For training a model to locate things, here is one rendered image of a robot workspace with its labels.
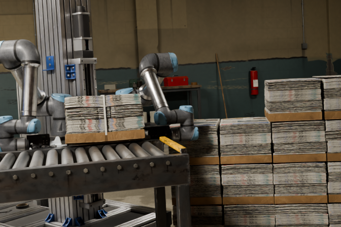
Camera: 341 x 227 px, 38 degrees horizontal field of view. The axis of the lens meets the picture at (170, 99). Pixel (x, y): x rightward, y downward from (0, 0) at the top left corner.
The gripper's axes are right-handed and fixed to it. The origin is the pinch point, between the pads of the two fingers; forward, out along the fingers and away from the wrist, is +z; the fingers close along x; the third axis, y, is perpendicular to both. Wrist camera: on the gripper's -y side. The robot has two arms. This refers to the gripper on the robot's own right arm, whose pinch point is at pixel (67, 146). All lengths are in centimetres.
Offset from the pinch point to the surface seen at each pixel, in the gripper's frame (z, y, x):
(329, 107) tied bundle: 140, 10, -20
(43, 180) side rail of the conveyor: -10, -13, -66
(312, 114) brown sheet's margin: 132, 6, -16
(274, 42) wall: 428, 186, 647
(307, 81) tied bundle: 130, 25, -17
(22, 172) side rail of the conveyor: -18, -9, -67
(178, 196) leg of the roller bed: 42, -25, -64
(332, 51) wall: 550, 162, 642
